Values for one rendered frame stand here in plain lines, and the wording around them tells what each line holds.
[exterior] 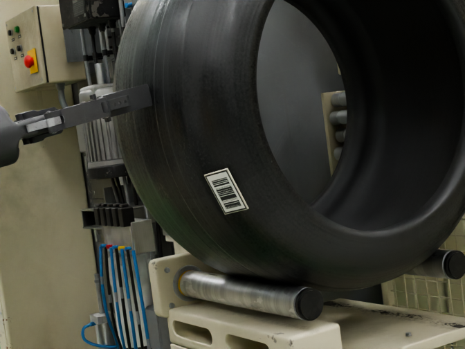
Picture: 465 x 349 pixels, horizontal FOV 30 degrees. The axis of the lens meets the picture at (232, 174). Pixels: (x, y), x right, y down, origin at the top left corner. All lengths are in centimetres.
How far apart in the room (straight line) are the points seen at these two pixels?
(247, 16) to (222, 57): 7
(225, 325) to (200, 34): 45
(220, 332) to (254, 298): 10
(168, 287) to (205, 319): 13
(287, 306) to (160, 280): 32
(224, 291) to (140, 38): 40
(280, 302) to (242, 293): 10
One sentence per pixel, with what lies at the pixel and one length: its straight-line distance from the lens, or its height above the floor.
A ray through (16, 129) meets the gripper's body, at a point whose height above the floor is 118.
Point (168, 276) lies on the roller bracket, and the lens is 146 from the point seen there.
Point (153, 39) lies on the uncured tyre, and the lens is 119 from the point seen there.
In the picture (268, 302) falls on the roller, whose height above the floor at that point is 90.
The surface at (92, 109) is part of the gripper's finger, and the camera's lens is 110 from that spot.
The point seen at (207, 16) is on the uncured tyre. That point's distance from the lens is 112.
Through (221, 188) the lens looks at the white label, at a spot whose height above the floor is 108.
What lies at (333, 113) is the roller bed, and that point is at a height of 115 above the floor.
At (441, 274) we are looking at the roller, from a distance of 137.
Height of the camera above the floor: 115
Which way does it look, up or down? 3 degrees down
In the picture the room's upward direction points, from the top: 7 degrees counter-clockwise
